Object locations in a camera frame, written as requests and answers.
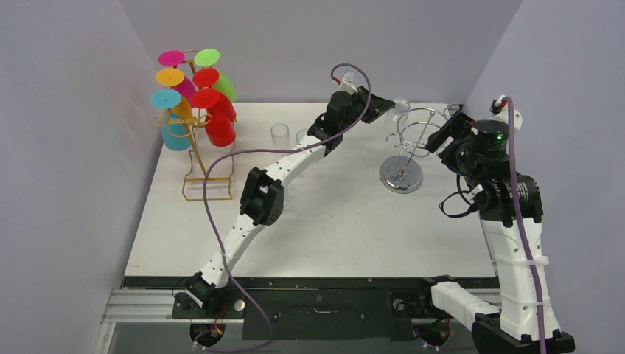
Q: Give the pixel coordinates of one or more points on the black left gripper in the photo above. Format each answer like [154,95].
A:
[376,108]

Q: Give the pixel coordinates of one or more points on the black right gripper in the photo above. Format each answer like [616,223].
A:
[450,135]

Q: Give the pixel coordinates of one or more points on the clear glass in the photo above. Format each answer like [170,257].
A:
[285,198]
[401,106]
[300,136]

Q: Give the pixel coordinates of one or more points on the clear champagne flute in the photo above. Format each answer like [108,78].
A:
[280,135]

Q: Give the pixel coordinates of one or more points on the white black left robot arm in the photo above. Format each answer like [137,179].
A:
[263,195]

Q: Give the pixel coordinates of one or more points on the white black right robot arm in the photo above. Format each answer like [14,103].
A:
[510,211]

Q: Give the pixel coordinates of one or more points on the chrome round glass rack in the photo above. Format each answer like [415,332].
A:
[402,173]

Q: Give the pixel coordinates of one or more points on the red lower plastic wine glass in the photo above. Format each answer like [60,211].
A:
[219,130]

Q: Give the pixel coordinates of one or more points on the red plastic wine glass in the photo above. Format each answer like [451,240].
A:
[219,130]
[214,102]

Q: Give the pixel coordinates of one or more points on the red upper plastic wine glass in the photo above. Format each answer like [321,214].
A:
[214,102]

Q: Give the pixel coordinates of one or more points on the green plastic wine glass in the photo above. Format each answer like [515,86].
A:
[209,77]

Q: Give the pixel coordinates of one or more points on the cyan plastic wine glass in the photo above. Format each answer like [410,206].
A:
[173,133]

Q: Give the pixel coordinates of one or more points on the orange plastic wine glass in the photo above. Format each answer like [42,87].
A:
[169,99]

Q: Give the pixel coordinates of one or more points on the magenta plastic wine glass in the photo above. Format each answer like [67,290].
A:
[172,76]

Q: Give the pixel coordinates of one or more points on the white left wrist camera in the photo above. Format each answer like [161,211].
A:
[346,84]

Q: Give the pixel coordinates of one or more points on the aluminium rail right side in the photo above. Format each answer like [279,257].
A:
[485,195]

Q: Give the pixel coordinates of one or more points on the gold wire glass rack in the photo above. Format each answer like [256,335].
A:
[194,127]

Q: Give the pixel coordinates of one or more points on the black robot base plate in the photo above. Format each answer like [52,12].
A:
[308,308]

